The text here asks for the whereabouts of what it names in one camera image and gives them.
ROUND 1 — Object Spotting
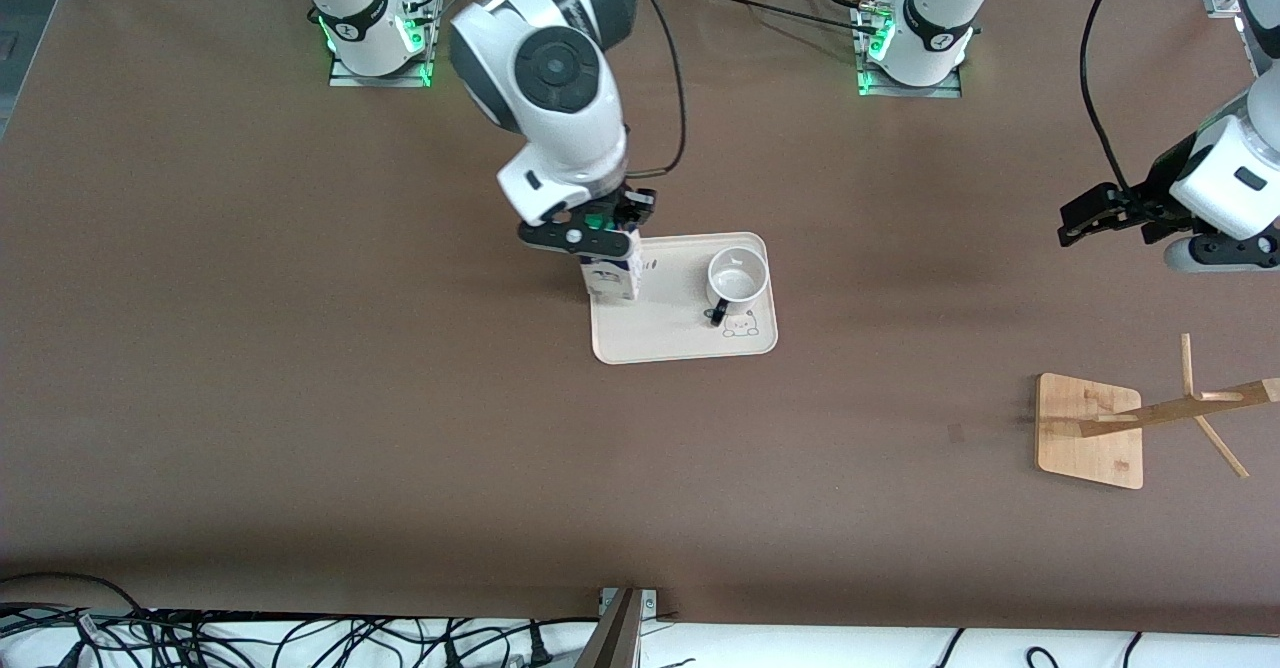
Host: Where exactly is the blue milk carton green cap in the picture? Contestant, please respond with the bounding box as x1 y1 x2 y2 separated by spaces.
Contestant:
578 210 643 302

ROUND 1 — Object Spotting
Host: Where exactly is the wooden cup rack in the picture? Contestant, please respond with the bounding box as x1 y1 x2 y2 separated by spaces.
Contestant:
1034 333 1280 491

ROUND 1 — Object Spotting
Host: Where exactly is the beige tray with bear print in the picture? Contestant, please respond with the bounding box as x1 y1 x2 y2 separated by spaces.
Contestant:
588 232 779 365

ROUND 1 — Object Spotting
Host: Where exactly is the brown table cover sheet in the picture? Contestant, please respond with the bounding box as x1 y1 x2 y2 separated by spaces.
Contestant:
0 0 1280 637

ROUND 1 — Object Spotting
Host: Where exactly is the grey slanted metal profile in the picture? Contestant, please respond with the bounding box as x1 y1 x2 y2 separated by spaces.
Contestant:
577 588 647 668

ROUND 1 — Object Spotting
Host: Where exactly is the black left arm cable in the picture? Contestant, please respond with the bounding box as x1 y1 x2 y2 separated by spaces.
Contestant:
1078 0 1151 199

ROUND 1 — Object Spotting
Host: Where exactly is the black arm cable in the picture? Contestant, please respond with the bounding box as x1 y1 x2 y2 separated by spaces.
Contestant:
595 0 690 182
1078 0 1151 199

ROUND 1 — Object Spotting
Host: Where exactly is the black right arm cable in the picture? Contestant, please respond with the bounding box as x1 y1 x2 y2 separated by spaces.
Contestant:
595 0 690 182

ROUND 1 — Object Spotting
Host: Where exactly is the white cup black handle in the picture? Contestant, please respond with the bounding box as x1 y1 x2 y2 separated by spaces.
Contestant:
704 246 771 328

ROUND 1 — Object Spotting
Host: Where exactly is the long black table cable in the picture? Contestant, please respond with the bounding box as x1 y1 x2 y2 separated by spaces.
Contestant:
690 0 891 39

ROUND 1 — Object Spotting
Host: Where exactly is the silver corner bracket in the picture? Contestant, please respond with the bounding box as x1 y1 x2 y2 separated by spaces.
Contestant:
598 588 660 617

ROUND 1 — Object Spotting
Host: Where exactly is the black tangled cable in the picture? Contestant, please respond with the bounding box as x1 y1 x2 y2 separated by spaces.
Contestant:
150 610 336 668
330 616 601 668

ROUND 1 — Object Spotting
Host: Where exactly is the black looped cable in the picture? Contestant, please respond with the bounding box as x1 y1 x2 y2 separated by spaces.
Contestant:
0 572 153 668

